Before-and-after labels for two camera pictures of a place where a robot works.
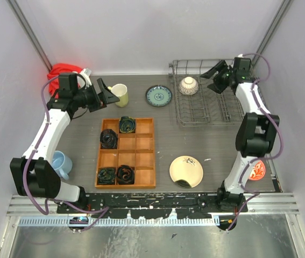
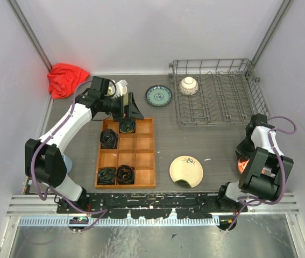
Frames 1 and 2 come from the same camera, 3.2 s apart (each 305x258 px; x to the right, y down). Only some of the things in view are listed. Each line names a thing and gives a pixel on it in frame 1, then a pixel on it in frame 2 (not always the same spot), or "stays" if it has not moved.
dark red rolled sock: x=125 y=174 stays
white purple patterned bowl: x=188 y=86 stays
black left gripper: x=109 y=97 to x=132 y=110
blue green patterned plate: x=158 y=95 stays
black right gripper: x=221 y=65 to x=242 y=152
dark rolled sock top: x=127 y=124 stays
